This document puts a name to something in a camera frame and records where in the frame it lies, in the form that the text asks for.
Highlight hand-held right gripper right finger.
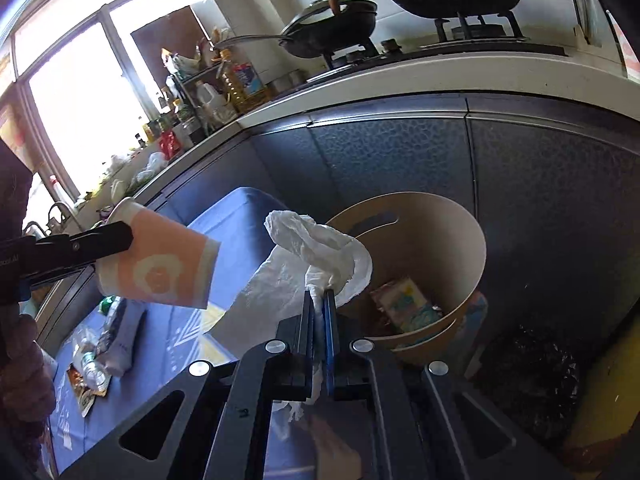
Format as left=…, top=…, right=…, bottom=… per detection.
left=323, top=289, right=573, bottom=480

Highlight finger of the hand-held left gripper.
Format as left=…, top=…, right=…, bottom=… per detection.
left=27, top=221, right=135, bottom=267
left=22, top=259, right=98, bottom=292

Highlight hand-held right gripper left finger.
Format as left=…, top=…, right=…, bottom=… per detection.
left=57, top=290, right=325, bottom=480

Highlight orange paper cup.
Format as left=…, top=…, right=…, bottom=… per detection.
left=97, top=197, right=222, bottom=310
left=607, top=12, right=640, bottom=82

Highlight white paper towel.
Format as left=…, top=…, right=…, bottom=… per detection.
left=202, top=209, right=374, bottom=423

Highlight beige round waste bin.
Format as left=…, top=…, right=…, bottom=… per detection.
left=324, top=191, right=487, bottom=367

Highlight chrome faucet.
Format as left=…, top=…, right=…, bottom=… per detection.
left=22, top=201, right=76, bottom=237

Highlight colourful snack packet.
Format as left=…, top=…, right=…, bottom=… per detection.
left=370, top=276, right=444, bottom=334

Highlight white plastic bag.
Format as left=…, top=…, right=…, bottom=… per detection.
left=132, top=152, right=169, bottom=186

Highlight red packet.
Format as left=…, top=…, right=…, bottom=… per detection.
left=159, top=130, right=182, bottom=161

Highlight row of condiment bottles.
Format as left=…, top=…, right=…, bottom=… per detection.
left=132, top=85, right=206, bottom=151

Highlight kitchen window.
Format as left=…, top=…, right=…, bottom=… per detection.
left=10, top=0, right=168, bottom=202

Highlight white plastic jug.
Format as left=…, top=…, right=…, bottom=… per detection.
left=196, top=82, right=237, bottom=129

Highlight black garbage bag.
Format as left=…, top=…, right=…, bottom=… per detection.
left=472, top=324, right=594, bottom=457

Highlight dark kitchen cabinet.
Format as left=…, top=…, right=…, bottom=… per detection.
left=35, top=92, right=640, bottom=411

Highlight dark brown board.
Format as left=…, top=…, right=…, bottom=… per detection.
left=131, top=6, right=212, bottom=82

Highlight cooking oil bottle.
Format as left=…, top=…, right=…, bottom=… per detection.
left=220, top=49, right=269, bottom=114

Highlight steel tins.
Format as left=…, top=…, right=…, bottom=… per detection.
left=265, top=70, right=306, bottom=99

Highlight yellow plastic barrel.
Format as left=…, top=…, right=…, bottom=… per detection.
left=564, top=330, right=640, bottom=472

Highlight black wok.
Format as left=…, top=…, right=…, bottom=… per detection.
left=215, top=0, right=379, bottom=59

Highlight gas stove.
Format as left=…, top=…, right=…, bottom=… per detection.
left=305, top=10, right=569, bottom=84

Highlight glass lid wooden knob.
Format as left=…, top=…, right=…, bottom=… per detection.
left=281, top=0, right=372, bottom=29

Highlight steel pot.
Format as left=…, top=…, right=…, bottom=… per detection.
left=562, top=0, right=617, bottom=50

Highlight black wire rack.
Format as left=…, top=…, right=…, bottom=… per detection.
left=170, top=62, right=226, bottom=127

